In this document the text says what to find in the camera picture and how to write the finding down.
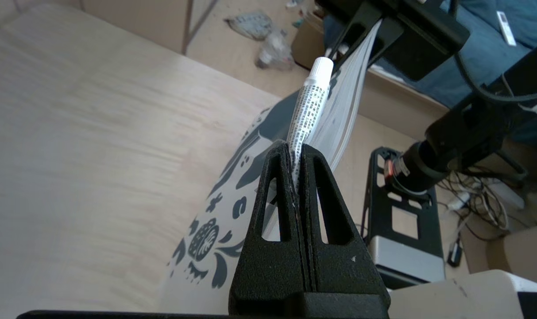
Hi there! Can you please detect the clear plastic bottle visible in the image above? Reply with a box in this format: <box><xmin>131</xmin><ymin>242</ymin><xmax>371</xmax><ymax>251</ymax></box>
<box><xmin>255</xmin><ymin>29</ymin><xmax>295</xmax><ymax>71</ymax></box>

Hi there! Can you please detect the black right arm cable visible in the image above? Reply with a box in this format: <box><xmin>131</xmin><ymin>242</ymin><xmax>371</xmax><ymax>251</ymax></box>
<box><xmin>448</xmin><ymin>0</ymin><xmax>537</xmax><ymax>103</ymax></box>

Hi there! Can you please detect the blue bed mattress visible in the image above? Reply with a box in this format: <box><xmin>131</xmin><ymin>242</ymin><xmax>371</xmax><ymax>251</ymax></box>
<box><xmin>441</xmin><ymin>0</ymin><xmax>537</xmax><ymax>142</ymax></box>

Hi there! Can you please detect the white floral zip pouch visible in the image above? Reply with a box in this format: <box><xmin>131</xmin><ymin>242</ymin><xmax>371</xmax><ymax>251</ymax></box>
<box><xmin>158</xmin><ymin>20</ymin><xmax>384</xmax><ymax>313</ymax></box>

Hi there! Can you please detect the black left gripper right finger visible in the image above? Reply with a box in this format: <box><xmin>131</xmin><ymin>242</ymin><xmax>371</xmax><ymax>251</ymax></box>
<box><xmin>298</xmin><ymin>143</ymin><xmax>390</xmax><ymax>311</ymax></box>

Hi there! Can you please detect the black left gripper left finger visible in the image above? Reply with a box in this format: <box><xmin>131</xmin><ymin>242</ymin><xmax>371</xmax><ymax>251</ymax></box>
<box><xmin>229</xmin><ymin>140</ymin><xmax>314</xmax><ymax>313</ymax></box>

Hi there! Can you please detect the beige wooden desk with hutch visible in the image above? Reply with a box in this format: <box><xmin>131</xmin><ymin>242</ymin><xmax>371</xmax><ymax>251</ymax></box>
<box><xmin>0</xmin><ymin>0</ymin><xmax>286</xmax><ymax>313</ymax></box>

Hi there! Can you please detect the white remote control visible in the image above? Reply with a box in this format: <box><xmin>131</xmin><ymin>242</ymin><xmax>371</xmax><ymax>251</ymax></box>
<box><xmin>496</xmin><ymin>11</ymin><xmax>517</xmax><ymax>46</ymax></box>

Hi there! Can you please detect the beige box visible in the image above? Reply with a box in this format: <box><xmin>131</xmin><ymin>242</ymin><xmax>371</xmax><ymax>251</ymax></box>
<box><xmin>461</xmin><ymin>224</ymin><xmax>537</xmax><ymax>275</ymax></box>

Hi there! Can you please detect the brown cardboard box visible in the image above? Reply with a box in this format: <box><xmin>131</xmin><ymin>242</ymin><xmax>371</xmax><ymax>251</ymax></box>
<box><xmin>290</xmin><ymin>11</ymin><xmax>335</xmax><ymax>71</ymax></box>

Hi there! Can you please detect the black robot torso column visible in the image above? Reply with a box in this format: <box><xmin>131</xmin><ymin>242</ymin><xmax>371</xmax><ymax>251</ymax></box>
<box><xmin>386</xmin><ymin>33</ymin><xmax>537</xmax><ymax>195</ymax></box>

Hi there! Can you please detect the tangle of floor cables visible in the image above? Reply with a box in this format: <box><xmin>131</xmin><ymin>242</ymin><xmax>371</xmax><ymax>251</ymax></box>
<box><xmin>437</xmin><ymin>171</ymin><xmax>528</xmax><ymax>268</ymax></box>

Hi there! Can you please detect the small white toothpaste tube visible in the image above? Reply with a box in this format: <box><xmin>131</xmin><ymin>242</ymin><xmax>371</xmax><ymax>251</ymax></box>
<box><xmin>287</xmin><ymin>57</ymin><xmax>334</xmax><ymax>195</ymax></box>

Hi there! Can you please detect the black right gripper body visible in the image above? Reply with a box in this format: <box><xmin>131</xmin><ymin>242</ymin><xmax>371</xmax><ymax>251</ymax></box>
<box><xmin>315</xmin><ymin>0</ymin><xmax>471</xmax><ymax>82</ymax></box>

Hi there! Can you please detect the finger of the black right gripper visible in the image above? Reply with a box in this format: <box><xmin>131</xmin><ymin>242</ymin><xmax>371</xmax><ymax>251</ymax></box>
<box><xmin>368</xmin><ymin>19</ymin><xmax>406</xmax><ymax>67</ymax></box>
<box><xmin>326</xmin><ymin>4</ymin><xmax>384</xmax><ymax>61</ymax></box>

